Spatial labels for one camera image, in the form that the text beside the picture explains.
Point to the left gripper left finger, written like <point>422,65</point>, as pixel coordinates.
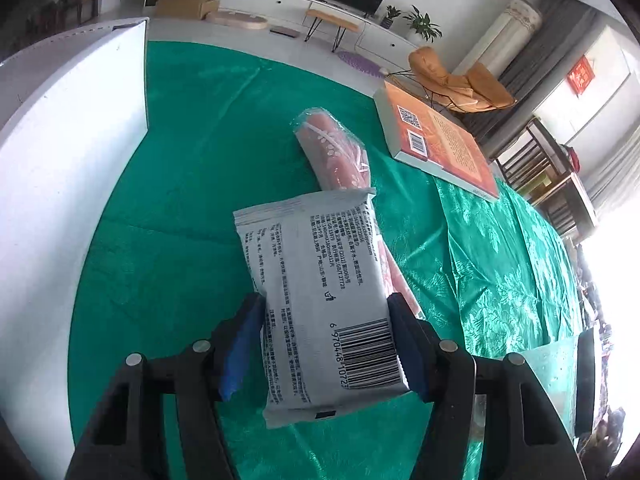
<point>125,436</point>

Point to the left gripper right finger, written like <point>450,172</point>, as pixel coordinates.
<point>524,437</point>

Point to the white wet wipes pack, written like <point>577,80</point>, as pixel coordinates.
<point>327,345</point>

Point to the pink cloth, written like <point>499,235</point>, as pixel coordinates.
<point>340,160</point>

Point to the clear jar black lid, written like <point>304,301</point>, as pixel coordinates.
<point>570,372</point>

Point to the green satin tablecloth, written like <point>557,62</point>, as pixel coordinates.
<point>166,265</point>

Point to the wooden railing chair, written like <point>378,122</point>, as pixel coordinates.
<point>545,173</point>

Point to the orange book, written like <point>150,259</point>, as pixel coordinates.
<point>420,137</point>

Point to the white storage box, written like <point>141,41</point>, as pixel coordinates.
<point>73,112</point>

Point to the orange lounge chair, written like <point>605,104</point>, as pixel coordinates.
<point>475,91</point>

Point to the white floor air conditioner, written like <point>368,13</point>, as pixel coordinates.
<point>504,39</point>

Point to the purple floor mat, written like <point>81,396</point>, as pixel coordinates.
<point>360,63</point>

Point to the white TV cabinet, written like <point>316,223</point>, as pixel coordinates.
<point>364,36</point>

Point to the green potted plant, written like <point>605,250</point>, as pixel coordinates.
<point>422,25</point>

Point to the small wooden bench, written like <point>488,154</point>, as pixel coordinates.
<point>342,26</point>

